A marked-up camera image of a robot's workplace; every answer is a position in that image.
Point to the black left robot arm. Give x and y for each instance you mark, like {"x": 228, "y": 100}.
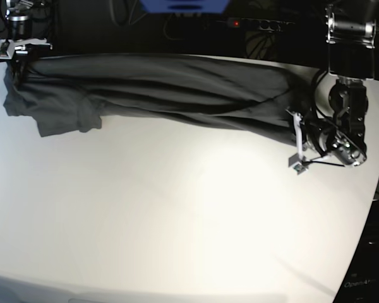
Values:
{"x": 351, "y": 32}

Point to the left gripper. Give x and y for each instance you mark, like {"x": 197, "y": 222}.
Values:
{"x": 321, "y": 137}

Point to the blue plastic box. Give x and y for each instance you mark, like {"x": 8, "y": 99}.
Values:
{"x": 185, "y": 6}

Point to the black power strip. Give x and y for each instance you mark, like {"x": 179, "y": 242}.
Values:
{"x": 250, "y": 24}

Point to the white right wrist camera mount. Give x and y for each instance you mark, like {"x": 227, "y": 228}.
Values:
{"x": 8, "y": 47}

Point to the black OpenArm labelled box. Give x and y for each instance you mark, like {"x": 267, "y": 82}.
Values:
{"x": 361, "y": 282}

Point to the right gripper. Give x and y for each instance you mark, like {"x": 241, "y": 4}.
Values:
{"x": 19, "y": 27}

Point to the grey T-shirt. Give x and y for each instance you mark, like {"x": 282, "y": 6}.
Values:
{"x": 73, "y": 93}

